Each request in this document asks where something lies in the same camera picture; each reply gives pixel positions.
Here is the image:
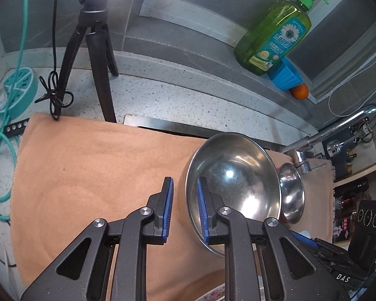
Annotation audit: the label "white beaded cord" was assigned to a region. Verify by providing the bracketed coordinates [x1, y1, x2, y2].
[328, 42, 376, 117]

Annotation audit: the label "thin black cable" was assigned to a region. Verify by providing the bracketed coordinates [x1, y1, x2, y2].
[0, 238, 17, 269]

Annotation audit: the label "small steel bowl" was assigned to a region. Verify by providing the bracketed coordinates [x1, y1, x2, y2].
[278, 162, 305, 224]

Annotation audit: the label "chrome faucet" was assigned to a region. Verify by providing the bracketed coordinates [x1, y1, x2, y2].
[284, 104, 376, 174]

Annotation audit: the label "dark knife block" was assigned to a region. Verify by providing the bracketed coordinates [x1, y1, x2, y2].
[321, 132, 364, 177]

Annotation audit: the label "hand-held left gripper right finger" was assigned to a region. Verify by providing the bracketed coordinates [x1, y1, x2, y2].
[196, 176, 350, 301]

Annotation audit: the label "dark bottle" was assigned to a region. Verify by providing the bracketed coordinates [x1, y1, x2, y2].
[334, 177, 369, 199]

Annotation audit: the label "green dish soap bottle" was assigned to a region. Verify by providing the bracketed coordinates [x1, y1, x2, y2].
[233, 0, 328, 76]

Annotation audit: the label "black tripod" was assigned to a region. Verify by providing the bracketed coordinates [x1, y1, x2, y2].
[55, 0, 120, 123]

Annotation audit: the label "large stainless steel bowl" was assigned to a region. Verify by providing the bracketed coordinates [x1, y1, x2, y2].
[180, 132, 283, 256]

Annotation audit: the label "flexible metal faucet sprayer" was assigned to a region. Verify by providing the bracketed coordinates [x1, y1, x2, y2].
[327, 121, 374, 155]

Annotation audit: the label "black ring light cable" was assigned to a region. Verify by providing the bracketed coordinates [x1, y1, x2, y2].
[34, 0, 75, 122]

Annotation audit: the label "dark printed box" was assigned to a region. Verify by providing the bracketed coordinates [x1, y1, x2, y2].
[332, 194, 361, 244]

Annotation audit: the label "orange fruit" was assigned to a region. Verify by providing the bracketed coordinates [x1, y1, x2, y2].
[290, 83, 309, 100]

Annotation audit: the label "teal round power hub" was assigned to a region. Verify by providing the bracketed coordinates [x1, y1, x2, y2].
[3, 67, 39, 119]

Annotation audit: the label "teal cable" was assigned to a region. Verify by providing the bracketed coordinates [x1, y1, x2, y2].
[0, 0, 31, 222]

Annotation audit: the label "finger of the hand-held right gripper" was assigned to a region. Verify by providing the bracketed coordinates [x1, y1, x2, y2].
[290, 230, 325, 258]

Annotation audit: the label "orange towel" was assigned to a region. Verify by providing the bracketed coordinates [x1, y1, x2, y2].
[11, 113, 336, 301]

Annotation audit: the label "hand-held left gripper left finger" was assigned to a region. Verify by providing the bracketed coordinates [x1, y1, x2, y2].
[20, 176, 175, 301]

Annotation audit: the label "black perforated strap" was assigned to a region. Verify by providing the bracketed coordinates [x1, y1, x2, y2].
[3, 117, 31, 136]

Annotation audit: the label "blue ribbed cup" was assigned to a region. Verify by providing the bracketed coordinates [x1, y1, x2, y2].
[267, 58, 303, 92]

